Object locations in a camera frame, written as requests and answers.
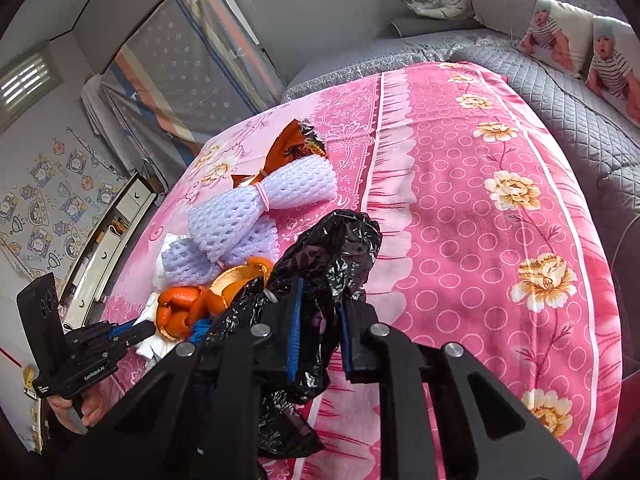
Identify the blue glove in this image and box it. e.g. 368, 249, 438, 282
187, 316, 216, 346

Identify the white tissue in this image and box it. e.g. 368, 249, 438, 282
134, 229, 193, 361

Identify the large purple foam fruit net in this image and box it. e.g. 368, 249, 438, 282
189, 155, 338, 264

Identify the person's left hand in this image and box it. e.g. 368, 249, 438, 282
50, 389, 109, 434

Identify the grey bolster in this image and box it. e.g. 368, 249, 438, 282
390, 15, 476, 38

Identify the black plastic bag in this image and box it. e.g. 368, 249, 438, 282
202, 210, 383, 458

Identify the white drawer cabinet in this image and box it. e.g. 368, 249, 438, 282
59, 172, 161, 331

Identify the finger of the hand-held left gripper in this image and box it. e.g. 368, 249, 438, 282
114, 320, 157, 356
104, 317, 140, 340

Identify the small orange peel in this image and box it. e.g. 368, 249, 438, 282
209, 256, 273, 311

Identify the small barred window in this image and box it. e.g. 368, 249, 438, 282
0, 42, 63, 113

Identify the patterned mattress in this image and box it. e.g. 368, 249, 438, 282
97, 0, 288, 191

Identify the grey pillow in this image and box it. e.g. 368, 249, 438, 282
472, 0, 548, 36

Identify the pink floral blanket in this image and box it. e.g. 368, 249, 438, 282
97, 60, 623, 480

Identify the baby print pillow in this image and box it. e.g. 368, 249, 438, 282
585, 15, 640, 128
520, 0, 596, 78

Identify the small purple foam fruit net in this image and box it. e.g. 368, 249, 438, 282
159, 237, 236, 286

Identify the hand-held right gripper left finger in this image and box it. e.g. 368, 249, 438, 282
55, 277, 307, 480

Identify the orange snack wrapper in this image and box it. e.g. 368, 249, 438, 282
235, 119, 328, 188

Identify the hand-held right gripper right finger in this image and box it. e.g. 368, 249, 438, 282
339, 296, 583, 480

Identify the cartoon wall poster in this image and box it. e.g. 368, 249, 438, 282
0, 127, 131, 281

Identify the large orange peel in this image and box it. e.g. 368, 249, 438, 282
156, 285, 228, 343

